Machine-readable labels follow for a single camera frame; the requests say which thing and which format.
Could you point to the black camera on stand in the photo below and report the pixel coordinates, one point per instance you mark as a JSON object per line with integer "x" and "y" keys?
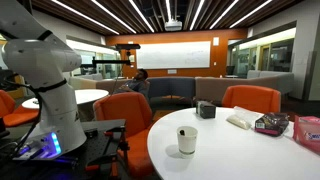
{"x": 119, "y": 47}

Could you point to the grey curved sofa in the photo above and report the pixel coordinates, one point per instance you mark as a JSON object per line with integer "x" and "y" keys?
{"x": 199, "y": 88}

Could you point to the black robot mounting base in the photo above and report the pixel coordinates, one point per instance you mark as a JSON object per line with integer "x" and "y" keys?
{"x": 96, "y": 159}

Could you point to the orange chair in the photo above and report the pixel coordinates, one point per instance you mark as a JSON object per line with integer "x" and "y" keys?
{"x": 254, "y": 98}
{"x": 134, "y": 108}
{"x": 12, "y": 115}

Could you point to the white wall whiteboard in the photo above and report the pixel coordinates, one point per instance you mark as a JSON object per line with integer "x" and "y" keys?
{"x": 174, "y": 55}

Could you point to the black capped marker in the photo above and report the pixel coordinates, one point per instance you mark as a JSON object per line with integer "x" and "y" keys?
{"x": 182, "y": 132}

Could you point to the pink snack bag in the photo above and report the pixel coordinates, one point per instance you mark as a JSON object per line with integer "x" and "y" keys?
{"x": 307, "y": 132}

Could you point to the orange chair far right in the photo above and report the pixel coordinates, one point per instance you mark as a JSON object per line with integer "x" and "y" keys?
{"x": 254, "y": 98}

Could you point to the clear plastic bag white contents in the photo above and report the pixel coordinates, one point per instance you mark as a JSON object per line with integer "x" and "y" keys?
{"x": 243, "y": 118}

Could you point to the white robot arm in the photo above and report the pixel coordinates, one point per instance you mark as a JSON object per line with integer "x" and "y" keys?
{"x": 35, "y": 53}

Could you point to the white paper cup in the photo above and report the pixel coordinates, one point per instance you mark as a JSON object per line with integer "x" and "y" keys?
{"x": 187, "y": 143}

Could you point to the white round side table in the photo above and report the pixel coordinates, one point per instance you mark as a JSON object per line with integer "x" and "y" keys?
{"x": 82, "y": 96}

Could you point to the dark purple snack bag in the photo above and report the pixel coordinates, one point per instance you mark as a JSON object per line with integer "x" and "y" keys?
{"x": 272, "y": 124}

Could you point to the ceiling projector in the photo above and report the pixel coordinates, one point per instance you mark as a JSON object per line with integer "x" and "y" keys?
{"x": 173, "y": 25}

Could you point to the orange chair near left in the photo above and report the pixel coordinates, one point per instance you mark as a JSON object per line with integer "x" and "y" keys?
{"x": 134, "y": 108}

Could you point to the orange chair far left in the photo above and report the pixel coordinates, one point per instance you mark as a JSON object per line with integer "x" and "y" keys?
{"x": 12, "y": 115}

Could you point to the black small box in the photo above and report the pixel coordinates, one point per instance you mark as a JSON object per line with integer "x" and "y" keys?
{"x": 205, "y": 109}

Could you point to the seated person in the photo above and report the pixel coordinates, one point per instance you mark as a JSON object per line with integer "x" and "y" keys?
{"x": 137, "y": 84}

